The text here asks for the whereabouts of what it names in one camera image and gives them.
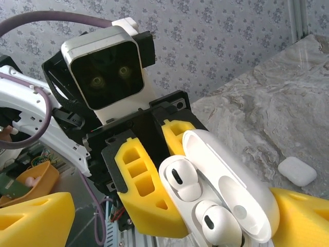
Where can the green circuit board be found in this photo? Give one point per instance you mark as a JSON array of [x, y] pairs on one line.
[[13, 186]]

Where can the white earbud charging case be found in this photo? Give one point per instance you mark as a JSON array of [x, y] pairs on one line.
[[231, 164], [296, 171]]

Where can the yellow plastic bin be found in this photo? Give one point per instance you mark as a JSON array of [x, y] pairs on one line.
[[47, 180]]

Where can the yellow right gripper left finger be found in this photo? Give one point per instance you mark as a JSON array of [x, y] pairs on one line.
[[36, 221]]

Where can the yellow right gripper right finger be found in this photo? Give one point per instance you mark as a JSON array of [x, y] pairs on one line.
[[303, 221]]

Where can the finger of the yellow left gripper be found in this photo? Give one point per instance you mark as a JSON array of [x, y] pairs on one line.
[[151, 213], [174, 140]]

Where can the aluminium front rail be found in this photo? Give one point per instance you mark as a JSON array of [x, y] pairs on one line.
[[144, 239]]

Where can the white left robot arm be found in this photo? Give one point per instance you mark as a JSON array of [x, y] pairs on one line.
[[25, 97]]

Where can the aluminium frame corner post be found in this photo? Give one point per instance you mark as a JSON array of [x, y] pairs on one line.
[[298, 20]]

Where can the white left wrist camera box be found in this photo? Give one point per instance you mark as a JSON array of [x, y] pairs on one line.
[[102, 77]]

